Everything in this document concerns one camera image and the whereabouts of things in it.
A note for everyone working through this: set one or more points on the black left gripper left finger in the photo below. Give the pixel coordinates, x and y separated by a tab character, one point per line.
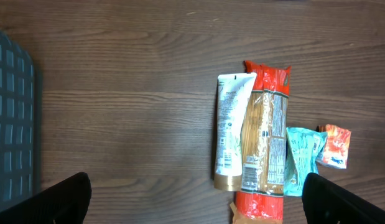
64	202

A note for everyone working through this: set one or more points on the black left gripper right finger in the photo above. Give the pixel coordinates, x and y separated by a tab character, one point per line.
327	203

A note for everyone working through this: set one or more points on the orange tissue packet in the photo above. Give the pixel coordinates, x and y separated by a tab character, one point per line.
335	151

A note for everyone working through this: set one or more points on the teal snack packet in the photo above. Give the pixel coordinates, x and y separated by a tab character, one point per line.
303	147

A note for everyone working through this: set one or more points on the orange spaghetti packet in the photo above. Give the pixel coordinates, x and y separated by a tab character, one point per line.
264	148

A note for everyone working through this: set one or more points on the white shampoo tube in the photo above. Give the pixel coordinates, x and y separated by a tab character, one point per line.
233	93

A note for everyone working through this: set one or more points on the dark grey plastic basket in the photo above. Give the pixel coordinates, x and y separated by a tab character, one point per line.
20	124

